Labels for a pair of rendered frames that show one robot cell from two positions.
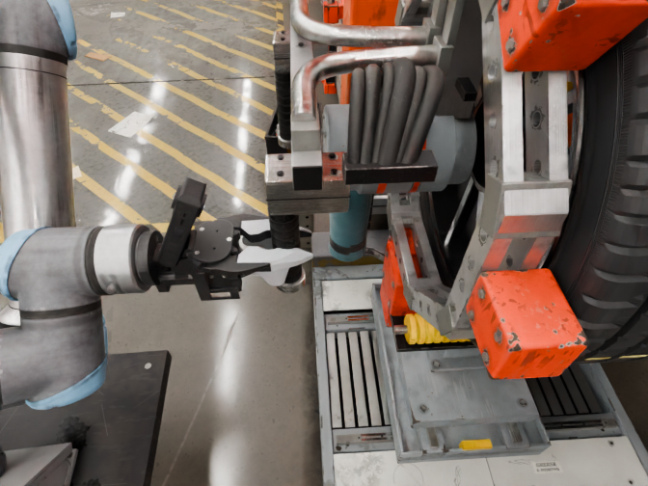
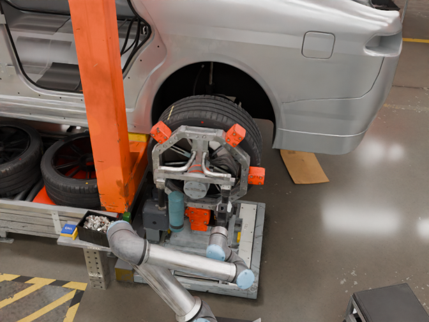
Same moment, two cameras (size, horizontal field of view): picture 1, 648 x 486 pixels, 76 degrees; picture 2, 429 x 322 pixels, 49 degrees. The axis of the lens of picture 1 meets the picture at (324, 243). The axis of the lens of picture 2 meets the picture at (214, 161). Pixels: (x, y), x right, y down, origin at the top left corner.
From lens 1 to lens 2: 2.28 m
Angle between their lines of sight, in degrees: 57
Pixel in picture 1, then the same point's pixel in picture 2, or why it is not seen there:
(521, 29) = (235, 142)
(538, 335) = (262, 172)
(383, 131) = (233, 167)
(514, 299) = (255, 172)
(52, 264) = (223, 242)
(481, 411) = (231, 228)
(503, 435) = (237, 229)
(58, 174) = not seen: hidden behind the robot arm
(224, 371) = not seen: outside the picture
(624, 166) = (251, 146)
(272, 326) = (156, 305)
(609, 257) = (256, 157)
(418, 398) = not seen: hidden behind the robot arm
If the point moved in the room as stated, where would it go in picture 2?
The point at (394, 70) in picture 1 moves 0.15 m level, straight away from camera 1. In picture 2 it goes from (226, 158) to (200, 151)
